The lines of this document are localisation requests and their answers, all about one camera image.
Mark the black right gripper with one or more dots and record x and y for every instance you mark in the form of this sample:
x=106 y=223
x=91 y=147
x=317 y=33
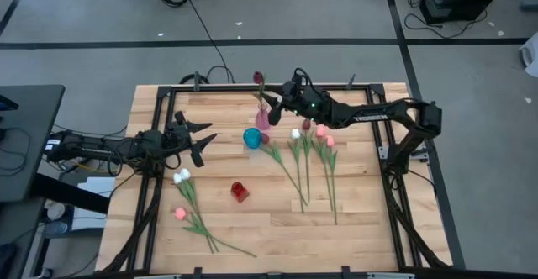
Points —
x=296 y=98

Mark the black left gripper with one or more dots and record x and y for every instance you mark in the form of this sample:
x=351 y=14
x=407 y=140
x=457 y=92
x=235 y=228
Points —
x=176 y=138

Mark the dark red artificial tulip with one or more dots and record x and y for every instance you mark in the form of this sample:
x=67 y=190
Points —
x=258 y=77
x=306 y=124
x=275 y=152

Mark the pink artificial tulip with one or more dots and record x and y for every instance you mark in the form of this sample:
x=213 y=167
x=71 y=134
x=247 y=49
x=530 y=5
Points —
x=330 y=141
x=321 y=130
x=180 y=214

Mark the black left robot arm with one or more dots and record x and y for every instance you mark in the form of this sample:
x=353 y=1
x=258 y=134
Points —
x=92 y=146

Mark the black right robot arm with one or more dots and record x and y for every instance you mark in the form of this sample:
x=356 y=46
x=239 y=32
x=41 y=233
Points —
x=370 y=117

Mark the purple glass vase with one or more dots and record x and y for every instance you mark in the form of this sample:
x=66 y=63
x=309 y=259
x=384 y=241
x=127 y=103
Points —
x=262 y=121

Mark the blue glass vase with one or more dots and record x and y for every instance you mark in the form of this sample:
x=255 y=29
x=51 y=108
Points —
x=252 y=138

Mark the red glass vase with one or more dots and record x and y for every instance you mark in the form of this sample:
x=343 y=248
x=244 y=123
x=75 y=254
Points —
x=239 y=192

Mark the round white object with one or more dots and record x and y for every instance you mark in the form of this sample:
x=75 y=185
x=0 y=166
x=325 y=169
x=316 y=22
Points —
x=56 y=212

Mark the round grey object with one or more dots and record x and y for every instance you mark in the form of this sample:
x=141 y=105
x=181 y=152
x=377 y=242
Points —
x=54 y=228

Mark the black desk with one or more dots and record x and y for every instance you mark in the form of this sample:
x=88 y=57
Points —
x=29 y=153

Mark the blue device on desk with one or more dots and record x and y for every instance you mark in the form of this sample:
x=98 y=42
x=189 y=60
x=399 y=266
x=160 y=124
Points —
x=7 y=103

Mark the white plastic object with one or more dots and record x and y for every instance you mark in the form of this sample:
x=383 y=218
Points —
x=530 y=56

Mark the grey flat object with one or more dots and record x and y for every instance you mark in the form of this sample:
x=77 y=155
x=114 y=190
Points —
x=530 y=5

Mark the black aluminium table frame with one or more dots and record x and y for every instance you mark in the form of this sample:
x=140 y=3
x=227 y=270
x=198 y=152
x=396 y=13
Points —
x=235 y=88

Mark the black frame clamp post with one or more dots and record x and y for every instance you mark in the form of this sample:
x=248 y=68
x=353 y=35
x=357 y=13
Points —
x=196 y=81
x=350 y=82

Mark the silver rail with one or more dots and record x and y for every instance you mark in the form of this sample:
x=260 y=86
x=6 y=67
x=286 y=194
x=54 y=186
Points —
x=273 y=276

